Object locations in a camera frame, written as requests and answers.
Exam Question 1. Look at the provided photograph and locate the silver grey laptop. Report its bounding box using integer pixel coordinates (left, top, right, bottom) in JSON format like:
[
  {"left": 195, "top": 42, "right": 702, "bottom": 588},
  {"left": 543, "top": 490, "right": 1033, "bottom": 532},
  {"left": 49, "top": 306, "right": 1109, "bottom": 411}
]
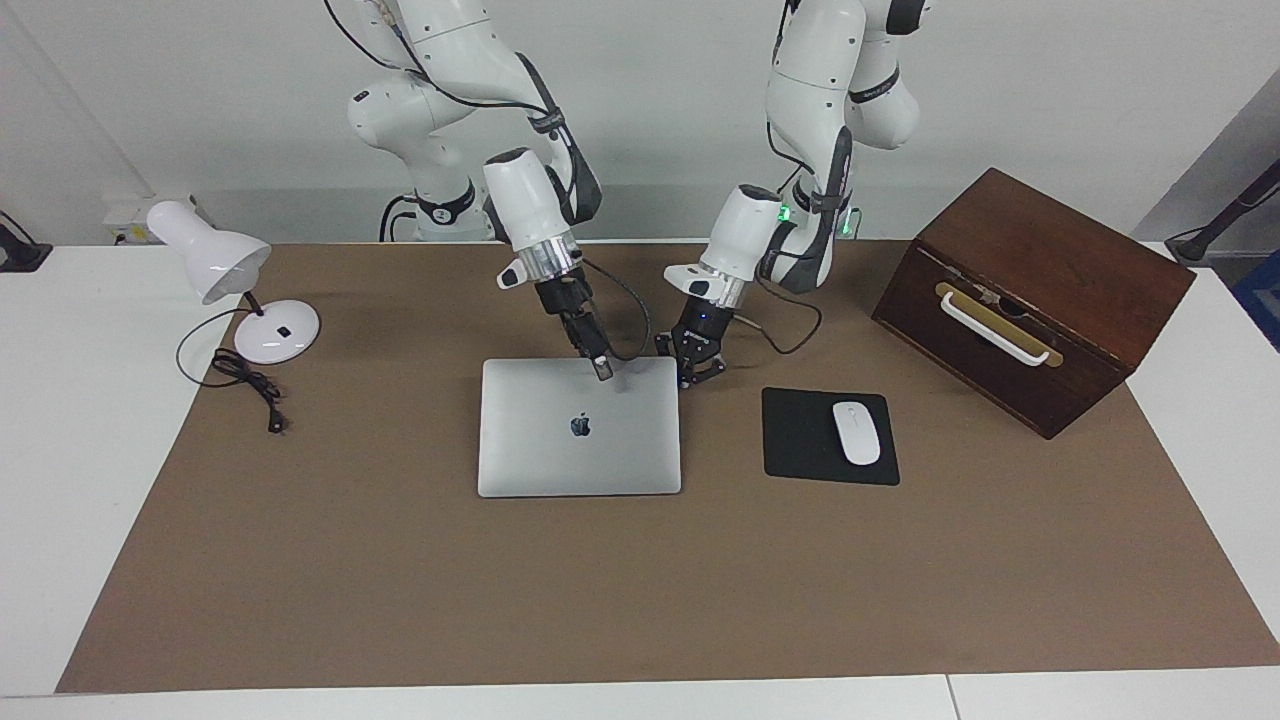
[{"left": 477, "top": 357, "right": 683, "bottom": 499}]

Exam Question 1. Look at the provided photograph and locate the black mouse pad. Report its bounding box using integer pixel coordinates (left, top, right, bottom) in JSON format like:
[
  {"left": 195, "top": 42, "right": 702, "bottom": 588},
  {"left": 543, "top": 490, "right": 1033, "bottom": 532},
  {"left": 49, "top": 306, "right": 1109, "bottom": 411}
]
[{"left": 761, "top": 387, "right": 901, "bottom": 487}]

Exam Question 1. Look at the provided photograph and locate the white computer mouse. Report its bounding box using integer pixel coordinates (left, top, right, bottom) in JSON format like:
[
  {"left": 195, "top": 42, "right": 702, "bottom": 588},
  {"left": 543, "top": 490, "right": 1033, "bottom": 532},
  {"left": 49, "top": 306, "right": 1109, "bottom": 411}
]
[{"left": 832, "top": 401, "right": 882, "bottom": 467}]

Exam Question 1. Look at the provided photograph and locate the brown table mat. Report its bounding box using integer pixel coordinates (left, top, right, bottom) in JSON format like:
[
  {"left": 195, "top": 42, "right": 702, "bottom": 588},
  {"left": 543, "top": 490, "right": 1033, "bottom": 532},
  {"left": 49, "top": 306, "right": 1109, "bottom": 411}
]
[{"left": 55, "top": 240, "right": 1280, "bottom": 694}]

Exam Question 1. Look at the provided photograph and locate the dark brown wooden box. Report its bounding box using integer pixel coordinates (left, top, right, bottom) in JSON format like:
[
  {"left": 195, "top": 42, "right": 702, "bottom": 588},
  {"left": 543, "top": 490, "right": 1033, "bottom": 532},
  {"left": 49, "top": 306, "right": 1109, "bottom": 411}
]
[{"left": 871, "top": 167, "right": 1197, "bottom": 441}]

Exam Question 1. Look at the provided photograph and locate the white desk lamp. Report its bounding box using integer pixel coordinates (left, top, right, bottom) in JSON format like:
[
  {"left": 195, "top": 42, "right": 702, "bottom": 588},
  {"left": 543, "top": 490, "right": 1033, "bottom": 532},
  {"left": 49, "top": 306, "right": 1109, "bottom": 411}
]
[{"left": 146, "top": 200, "right": 322, "bottom": 366}]

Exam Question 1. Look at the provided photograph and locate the black stand base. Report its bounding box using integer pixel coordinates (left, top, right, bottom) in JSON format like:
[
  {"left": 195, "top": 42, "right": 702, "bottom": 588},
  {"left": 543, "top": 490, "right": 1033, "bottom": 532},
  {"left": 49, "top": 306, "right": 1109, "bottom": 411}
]
[{"left": 1165, "top": 158, "right": 1280, "bottom": 266}]

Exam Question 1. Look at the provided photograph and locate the black table clamp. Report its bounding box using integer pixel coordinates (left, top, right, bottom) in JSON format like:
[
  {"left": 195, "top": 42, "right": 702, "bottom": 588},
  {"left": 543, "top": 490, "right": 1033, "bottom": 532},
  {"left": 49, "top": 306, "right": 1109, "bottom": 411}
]
[{"left": 0, "top": 212, "right": 53, "bottom": 273}]

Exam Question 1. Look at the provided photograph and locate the blue crate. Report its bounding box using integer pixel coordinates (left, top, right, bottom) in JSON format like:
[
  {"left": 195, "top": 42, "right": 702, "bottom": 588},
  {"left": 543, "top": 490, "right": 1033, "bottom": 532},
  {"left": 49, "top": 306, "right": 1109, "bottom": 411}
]
[{"left": 1232, "top": 248, "right": 1280, "bottom": 353}]

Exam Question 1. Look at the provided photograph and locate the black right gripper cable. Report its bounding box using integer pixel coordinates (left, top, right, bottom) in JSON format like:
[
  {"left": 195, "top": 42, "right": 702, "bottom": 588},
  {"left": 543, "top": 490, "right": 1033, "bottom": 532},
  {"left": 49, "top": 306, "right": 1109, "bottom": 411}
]
[{"left": 322, "top": 0, "right": 653, "bottom": 363}]

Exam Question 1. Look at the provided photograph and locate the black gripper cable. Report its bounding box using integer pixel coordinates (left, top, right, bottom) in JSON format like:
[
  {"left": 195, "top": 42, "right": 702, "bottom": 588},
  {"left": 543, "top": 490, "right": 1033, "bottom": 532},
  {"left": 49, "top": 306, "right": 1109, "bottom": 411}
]
[
  {"left": 735, "top": 120, "right": 851, "bottom": 357},
  {"left": 322, "top": 0, "right": 653, "bottom": 363}
]

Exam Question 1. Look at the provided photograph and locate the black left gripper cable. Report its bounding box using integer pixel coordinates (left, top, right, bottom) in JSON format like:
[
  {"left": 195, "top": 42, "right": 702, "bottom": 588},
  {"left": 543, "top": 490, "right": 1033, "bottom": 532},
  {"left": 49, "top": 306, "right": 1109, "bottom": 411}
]
[{"left": 735, "top": 120, "right": 851, "bottom": 357}]

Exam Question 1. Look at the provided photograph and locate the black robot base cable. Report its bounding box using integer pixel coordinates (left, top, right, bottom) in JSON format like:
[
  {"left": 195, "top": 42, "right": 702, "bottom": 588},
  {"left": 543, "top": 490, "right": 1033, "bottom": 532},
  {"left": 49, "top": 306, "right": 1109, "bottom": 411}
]
[{"left": 378, "top": 193, "right": 417, "bottom": 243}]

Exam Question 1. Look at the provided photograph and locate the gold handle plate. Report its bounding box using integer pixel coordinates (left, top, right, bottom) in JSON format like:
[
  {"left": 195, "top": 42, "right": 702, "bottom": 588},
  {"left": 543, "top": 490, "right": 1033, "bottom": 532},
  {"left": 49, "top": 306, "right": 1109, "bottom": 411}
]
[{"left": 934, "top": 282, "right": 1064, "bottom": 369}]

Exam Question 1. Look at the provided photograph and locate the white box handle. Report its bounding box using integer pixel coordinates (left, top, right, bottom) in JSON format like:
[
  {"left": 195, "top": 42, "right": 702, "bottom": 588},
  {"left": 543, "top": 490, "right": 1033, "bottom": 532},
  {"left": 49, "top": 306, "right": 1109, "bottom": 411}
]
[{"left": 940, "top": 291, "right": 1051, "bottom": 367}]

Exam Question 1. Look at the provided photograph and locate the black lamp power cable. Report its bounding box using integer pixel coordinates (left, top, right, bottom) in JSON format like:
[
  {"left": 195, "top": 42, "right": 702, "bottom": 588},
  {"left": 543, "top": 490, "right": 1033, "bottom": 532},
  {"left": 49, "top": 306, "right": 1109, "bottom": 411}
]
[{"left": 176, "top": 308, "right": 289, "bottom": 435}]

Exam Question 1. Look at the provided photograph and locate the white wall power outlet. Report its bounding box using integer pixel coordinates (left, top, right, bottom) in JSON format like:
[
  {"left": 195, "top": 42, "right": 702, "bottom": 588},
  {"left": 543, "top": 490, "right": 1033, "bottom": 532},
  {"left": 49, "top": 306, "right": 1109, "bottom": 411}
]
[{"left": 103, "top": 195, "right": 196, "bottom": 246}]

